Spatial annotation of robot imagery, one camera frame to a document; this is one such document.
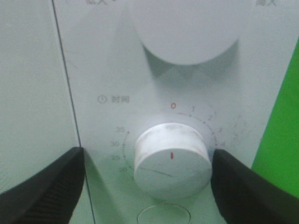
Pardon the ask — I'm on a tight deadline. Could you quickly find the white upper power knob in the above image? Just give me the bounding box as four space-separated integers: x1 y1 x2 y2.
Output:
130 0 246 65

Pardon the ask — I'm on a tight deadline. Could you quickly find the green tablecloth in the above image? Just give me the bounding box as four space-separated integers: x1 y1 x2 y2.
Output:
252 46 299 197

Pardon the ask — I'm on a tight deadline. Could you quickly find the round white door button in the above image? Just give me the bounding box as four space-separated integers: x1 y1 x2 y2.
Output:
137 203 191 224

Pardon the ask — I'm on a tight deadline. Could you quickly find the white microwave oven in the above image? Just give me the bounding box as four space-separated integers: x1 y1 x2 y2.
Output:
54 0 299 224

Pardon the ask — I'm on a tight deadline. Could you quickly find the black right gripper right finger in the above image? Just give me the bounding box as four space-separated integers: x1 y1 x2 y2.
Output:
211 149 299 224

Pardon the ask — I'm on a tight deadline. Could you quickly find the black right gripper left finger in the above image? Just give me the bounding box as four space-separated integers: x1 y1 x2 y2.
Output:
0 147 85 224

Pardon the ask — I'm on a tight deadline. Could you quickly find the white timer knob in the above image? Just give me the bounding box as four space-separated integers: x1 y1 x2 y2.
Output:
134 123 212 200

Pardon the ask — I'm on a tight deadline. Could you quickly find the white microwave door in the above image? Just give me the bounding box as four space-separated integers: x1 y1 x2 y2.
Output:
0 0 96 224

